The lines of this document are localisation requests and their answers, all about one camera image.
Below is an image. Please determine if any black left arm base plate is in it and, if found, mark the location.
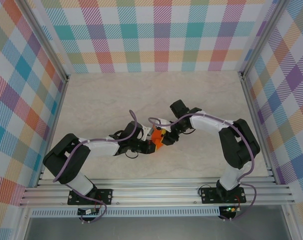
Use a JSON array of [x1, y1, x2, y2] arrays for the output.
[[67, 187, 114, 206]]

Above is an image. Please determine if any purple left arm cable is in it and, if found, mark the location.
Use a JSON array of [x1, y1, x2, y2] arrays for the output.
[[52, 109, 140, 225]]

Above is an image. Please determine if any circuit board with green light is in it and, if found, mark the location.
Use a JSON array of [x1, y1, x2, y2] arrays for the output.
[[222, 205, 242, 214]]

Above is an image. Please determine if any aluminium corner post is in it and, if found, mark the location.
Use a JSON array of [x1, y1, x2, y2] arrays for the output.
[[16, 0, 70, 83], [237, 0, 290, 78]]

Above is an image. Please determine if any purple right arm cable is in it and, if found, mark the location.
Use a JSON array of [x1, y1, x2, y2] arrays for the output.
[[147, 113, 258, 222]]

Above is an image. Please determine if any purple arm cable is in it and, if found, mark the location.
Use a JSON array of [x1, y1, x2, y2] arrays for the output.
[[147, 113, 258, 222], [52, 109, 140, 225]]

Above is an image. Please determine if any perforated cable tray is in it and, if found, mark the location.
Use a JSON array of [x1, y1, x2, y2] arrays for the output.
[[30, 206, 221, 218]]

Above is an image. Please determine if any small dark circuit board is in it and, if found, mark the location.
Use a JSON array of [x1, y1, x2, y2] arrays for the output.
[[77, 208, 99, 216]]

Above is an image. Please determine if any grey metal panel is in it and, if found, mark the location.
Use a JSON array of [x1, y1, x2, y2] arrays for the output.
[[23, 215, 292, 240]]

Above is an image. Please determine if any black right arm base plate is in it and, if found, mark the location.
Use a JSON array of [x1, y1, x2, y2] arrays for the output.
[[200, 186, 247, 205]]

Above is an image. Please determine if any aluminium rail frame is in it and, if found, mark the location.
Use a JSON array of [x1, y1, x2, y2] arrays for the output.
[[20, 177, 296, 207]]

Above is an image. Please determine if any orange paper sheet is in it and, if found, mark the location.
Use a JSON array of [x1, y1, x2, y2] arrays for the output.
[[150, 127, 167, 154]]

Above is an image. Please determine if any aluminium side rail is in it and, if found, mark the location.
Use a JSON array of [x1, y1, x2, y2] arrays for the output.
[[240, 72, 277, 185], [35, 74, 70, 188]]

